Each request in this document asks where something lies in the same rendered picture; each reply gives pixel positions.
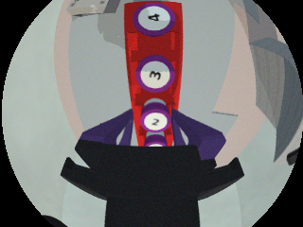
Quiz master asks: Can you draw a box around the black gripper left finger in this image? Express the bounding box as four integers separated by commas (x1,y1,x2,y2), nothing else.
79,109,134,146

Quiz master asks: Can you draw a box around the grey flat mat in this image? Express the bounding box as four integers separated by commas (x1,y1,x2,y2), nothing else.
68,0,259,137

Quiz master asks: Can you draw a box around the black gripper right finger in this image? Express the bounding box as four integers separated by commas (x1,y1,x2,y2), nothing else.
171,109,226,160

